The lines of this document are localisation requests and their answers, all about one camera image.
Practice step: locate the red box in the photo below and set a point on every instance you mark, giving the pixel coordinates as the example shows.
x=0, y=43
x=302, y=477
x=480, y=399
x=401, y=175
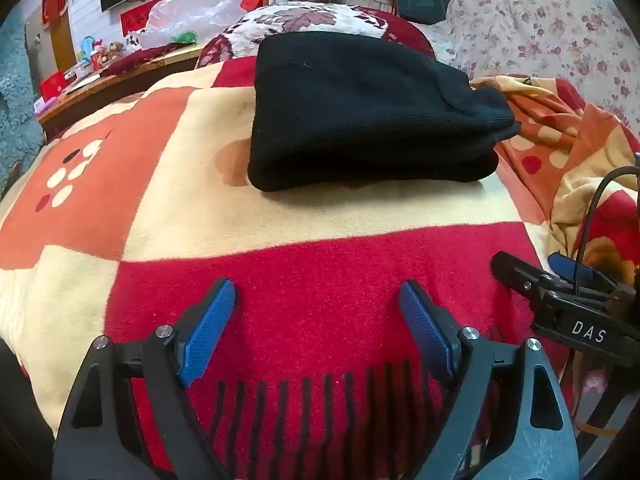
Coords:
x=52, y=86

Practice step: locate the red white floral pillow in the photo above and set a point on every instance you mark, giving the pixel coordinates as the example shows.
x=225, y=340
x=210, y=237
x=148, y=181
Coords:
x=310, y=17

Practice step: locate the orange dotted quilt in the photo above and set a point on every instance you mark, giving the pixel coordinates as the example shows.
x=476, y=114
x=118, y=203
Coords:
x=550, y=135

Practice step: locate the clear plastic bag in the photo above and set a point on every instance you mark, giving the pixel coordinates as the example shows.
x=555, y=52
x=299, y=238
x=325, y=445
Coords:
x=190, y=10

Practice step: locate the red paper banner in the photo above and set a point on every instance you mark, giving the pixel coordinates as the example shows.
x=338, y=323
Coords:
x=135, y=17

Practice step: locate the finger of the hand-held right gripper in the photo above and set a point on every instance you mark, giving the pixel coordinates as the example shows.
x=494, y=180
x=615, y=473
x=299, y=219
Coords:
x=570, y=267
x=520, y=275

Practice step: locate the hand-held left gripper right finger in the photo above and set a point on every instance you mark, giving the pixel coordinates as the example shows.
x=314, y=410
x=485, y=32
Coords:
x=425, y=335

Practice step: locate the teal fluffy coat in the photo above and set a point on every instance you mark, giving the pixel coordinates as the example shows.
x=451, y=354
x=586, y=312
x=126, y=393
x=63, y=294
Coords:
x=17, y=95

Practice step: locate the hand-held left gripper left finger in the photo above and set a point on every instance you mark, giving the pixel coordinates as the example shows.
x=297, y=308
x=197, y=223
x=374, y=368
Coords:
x=207, y=332

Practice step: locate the small toy figures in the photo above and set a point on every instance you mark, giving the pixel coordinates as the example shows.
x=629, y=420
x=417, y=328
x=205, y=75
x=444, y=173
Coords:
x=97, y=52

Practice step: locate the wooden desk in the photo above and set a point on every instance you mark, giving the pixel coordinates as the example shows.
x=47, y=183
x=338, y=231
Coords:
x=110, y=89

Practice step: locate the black pants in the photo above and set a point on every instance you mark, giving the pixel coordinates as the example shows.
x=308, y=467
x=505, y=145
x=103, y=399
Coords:
x=350, y=110

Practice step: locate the red orange cream checked blanket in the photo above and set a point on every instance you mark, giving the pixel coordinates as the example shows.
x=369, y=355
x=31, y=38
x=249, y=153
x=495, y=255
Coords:
x=300, y=270

